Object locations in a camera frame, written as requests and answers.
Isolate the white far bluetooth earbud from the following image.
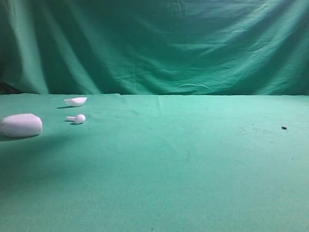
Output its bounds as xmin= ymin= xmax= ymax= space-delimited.
xmin=66 ymin=114 xmax=86 ymax=125

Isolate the white earbud case lid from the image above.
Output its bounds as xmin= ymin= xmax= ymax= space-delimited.
xmin=64 ymin=97 xmax=87 ymax=107

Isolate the white earbud charging case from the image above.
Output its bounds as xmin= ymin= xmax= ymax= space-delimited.
xmin=0 ymin=114 xmax=43 ymax=138

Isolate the green table cloth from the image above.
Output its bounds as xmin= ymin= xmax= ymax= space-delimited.
xmin=0 ymin=94 xmax=309 ymax=232

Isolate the green backdrop curtain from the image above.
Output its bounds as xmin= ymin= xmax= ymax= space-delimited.
xmin=0 ymin=0 xmax=309 ymax=95

